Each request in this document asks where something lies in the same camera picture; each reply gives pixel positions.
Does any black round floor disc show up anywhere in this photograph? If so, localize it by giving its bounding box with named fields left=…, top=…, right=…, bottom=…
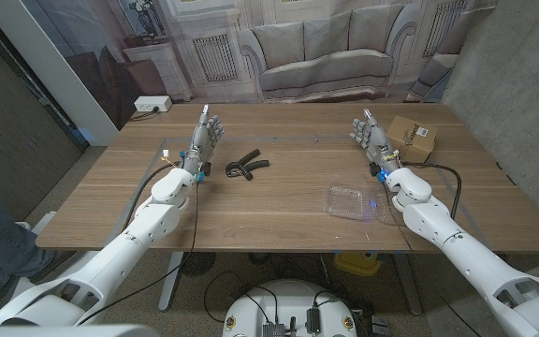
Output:
left=180, top=251, right=217, bottom=277

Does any white robot shoulder cover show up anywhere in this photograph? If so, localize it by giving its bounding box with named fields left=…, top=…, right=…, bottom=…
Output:
left=0, top=324, right=161, bottom=337

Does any printed living room backdrop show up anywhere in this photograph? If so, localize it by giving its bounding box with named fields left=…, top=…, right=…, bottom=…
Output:
left=19, top=0, right=498, bottom=132

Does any black grip trainer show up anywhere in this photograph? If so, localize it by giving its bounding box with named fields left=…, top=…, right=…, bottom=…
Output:
left=225, top=148, right=270, bottom=182

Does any yellow object under table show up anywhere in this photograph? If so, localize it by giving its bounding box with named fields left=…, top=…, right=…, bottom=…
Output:
left=333, top=251, right=383, bottom=277

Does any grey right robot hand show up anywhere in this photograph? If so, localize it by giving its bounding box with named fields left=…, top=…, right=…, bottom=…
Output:
left=350, top=109, right=401, bottom=175

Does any black adapter on torso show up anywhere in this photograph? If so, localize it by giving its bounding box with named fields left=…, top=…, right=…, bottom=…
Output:
left=305, top=306, right=322, bottom=336

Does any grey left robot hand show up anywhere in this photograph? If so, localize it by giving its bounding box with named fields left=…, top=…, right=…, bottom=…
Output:
left=180, top=104, right=226, bottom=177

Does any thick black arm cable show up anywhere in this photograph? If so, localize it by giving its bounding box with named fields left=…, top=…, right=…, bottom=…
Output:
left=120, top=161, right=182, bottom=235
left=400, top=161, right=463, bottom=221

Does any white power strip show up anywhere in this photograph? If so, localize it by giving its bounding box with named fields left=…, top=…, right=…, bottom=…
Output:
left=133, top=95, right=173, bottom=113

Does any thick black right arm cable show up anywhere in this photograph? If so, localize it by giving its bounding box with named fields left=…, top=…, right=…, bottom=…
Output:
left=400, top=161, right=463, bottom=221

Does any brown cardboard box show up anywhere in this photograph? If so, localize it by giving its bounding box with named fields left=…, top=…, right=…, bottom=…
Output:
left=386, top=115, right=438, bottom=164

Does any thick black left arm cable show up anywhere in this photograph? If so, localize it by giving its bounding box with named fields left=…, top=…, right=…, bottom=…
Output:
left=120, top=161, right=182, bottom=235

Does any white table leg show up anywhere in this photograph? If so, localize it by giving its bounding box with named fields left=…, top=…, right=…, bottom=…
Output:
left=157, top=251, right=185, bottom=313
left=393, top=252, right=424, bottom=317

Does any clear plastic clamshell container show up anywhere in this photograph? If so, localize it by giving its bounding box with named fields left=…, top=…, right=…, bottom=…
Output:
left=323, top=175, right=400, bottom=226

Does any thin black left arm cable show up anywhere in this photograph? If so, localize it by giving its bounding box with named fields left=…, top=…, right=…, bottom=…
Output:
left=77, top=181, right=200, bottom=325

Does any white floor platform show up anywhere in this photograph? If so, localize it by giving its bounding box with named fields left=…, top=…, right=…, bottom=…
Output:
left=14, top=210, right=102, bottom=300

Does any white robot torso base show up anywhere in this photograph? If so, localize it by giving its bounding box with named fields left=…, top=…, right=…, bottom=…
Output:
left=222, top=279, right=358, bottom=337

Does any black floor cable loop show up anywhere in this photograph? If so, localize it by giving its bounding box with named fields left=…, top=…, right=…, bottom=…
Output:
left=202, top=270, right=281, bottom=325

